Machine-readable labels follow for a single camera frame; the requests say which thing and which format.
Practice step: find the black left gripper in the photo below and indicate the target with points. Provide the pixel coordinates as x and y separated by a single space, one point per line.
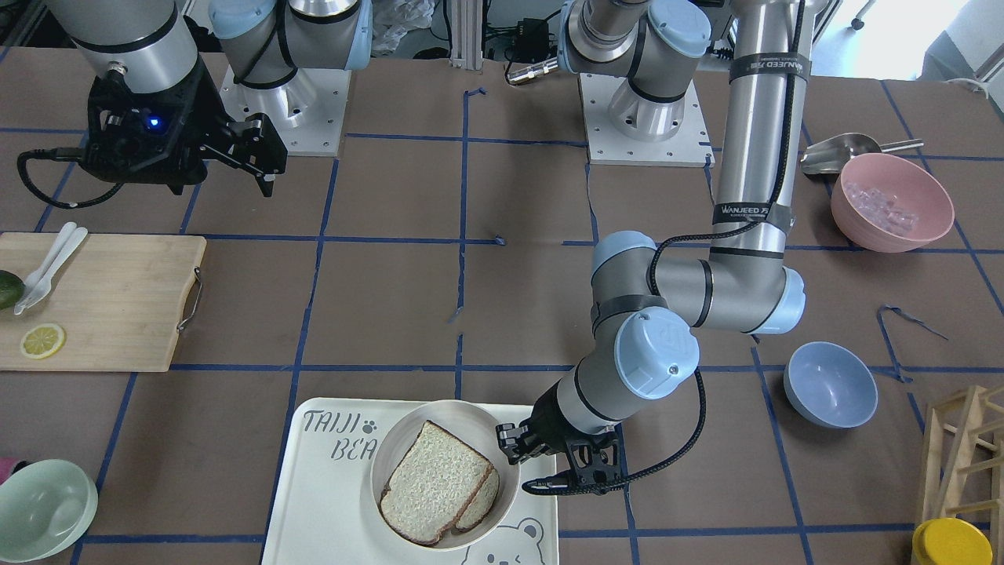
551 424

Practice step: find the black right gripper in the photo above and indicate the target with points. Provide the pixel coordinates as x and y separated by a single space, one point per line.
205 118

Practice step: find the cream round plate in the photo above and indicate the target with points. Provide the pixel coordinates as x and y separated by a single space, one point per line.
473 425

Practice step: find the bread slice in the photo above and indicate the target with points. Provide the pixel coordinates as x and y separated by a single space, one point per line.
482 502
432 485

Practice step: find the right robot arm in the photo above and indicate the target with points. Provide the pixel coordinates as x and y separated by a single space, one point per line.
265 42

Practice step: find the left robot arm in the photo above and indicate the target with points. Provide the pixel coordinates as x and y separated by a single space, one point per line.
647 296

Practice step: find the bread slice under egg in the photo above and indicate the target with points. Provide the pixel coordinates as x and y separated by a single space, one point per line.
482 502

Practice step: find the cream bear tray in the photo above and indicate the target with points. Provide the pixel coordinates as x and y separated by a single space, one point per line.
323 511

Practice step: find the wooden cutting board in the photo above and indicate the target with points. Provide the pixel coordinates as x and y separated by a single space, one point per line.
119 299

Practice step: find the white plastic fork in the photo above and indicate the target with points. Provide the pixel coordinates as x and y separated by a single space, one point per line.
34 279

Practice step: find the lemon slice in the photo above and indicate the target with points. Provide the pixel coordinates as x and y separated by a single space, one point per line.
42 341

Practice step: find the blue bowl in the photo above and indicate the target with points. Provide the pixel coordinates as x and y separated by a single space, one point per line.
830 386

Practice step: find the pink cloth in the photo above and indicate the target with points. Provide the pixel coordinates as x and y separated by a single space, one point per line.
10 465

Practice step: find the green bowl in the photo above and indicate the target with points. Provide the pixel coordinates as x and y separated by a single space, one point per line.
45 508

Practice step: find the metal scoop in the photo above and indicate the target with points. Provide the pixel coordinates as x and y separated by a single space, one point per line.
829 156

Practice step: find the pink bowl with ice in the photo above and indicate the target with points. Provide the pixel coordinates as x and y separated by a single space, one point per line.
888 204

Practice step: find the yellow cup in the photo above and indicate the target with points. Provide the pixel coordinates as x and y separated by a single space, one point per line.
950 540

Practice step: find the wooden dish rack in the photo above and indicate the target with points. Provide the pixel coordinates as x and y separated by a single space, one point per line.
963 436

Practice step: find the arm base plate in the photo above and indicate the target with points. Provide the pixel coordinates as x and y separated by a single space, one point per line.
308 112
623 129

